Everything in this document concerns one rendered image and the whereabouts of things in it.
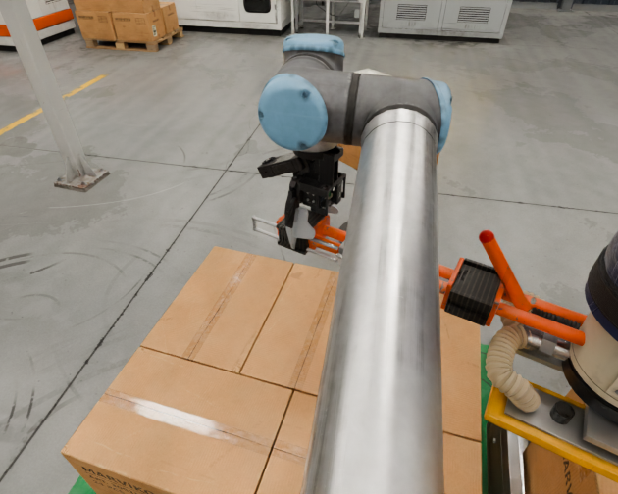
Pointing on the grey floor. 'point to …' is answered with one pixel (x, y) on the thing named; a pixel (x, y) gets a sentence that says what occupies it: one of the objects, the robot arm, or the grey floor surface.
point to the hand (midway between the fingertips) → (303, 230)
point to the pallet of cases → (128, 23)
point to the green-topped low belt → (325, 20)
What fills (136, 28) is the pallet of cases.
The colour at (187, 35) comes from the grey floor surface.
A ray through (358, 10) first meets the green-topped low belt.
